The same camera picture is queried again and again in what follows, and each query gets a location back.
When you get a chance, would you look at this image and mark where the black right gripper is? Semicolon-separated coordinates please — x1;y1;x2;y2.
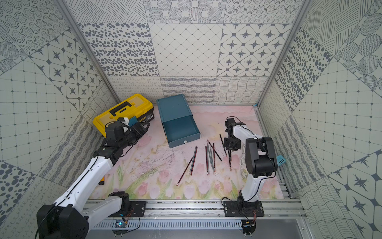
224;136;242;151

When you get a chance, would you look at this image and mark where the black charcoal pencil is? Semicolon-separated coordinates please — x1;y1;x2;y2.
219;133;228;157
228;150;232;171

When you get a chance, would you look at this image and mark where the teal drawer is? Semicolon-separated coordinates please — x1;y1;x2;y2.
162;116;201;148

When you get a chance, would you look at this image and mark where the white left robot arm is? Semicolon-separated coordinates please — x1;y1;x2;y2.
34;118;150;239

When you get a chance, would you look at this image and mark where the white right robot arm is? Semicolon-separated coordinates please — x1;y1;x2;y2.
222;116;278;217

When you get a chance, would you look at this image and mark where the teal drawer cabinet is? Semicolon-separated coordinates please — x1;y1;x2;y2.
156;94;194;128

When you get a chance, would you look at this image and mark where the dark diagonal pencil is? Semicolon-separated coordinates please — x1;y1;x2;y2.
207;140;222;162

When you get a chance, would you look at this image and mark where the yellow black toolbox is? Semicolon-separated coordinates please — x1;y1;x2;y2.
93;94;154;137

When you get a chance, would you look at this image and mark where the red black pencil middle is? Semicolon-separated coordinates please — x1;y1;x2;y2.
205;146;210;176

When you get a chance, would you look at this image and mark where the grey green pencil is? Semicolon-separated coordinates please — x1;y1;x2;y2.
207;140;215;174

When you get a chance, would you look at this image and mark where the green striped pencil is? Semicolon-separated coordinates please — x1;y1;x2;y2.
189;145;198;174

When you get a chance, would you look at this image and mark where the red black pencil lower left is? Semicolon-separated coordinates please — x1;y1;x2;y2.
176;157;194;186

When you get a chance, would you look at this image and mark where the white cable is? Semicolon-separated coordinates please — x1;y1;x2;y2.
238;143;248;180

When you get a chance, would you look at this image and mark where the orange object at wall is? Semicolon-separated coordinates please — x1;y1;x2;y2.
98;177;105;185

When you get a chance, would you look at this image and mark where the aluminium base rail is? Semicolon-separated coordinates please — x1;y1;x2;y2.
83;198;308;217

